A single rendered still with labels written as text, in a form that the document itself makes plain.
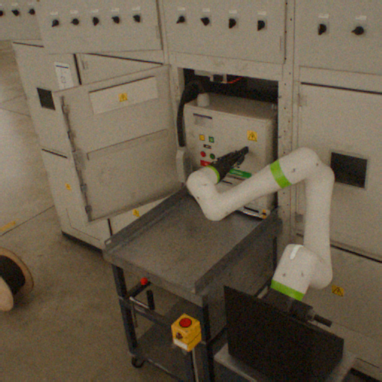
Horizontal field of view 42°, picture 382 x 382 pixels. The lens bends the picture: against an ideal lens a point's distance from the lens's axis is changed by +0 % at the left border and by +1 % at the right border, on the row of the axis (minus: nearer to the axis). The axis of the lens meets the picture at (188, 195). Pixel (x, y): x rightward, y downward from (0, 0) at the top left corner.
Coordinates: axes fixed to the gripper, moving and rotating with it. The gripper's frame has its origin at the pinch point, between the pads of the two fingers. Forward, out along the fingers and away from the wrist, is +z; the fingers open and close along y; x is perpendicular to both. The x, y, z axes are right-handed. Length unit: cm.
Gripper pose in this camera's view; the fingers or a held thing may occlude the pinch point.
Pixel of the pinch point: (242, 151)
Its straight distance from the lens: 239.5
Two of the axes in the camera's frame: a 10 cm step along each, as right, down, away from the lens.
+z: 6.2, -4.5, 6.5
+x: -1.0, -8.6, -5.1
